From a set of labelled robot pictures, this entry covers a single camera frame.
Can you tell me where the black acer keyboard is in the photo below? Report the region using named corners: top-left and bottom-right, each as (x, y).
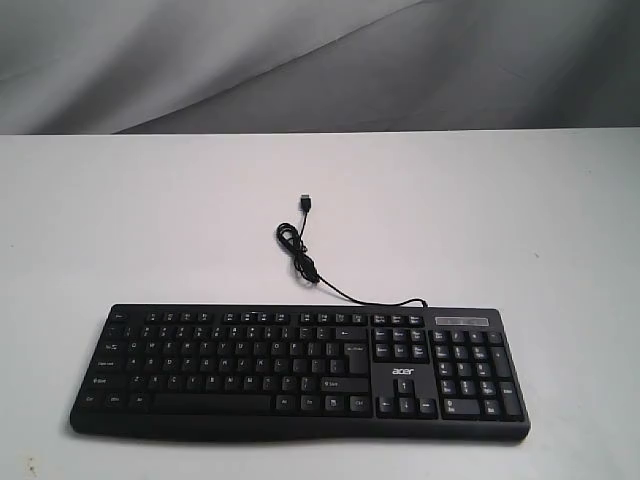
top-left (70, 304), bottom-right (531, 442)

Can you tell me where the grey backdrop cloth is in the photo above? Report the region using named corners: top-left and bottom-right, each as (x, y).
top-left (1, 1), bottom-right (639, 134)

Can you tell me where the black keyboard usb cable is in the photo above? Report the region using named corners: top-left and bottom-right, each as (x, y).
top-left (275, 192), bottom-right (431, 311)

